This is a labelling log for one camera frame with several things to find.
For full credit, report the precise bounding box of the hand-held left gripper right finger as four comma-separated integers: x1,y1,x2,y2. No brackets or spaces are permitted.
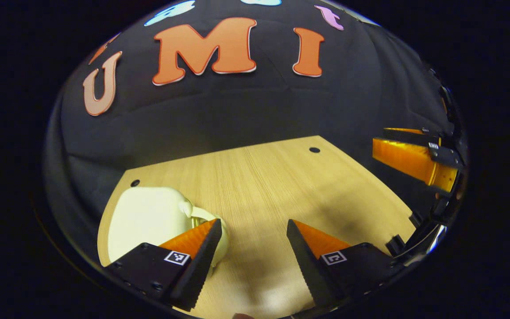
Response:
286,219,404,308

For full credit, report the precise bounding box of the cream yellow suitcase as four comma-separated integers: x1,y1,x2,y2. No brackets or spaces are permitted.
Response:
107,187,230,268

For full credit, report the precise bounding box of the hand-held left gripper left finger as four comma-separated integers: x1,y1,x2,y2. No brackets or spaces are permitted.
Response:
104,218,223,312

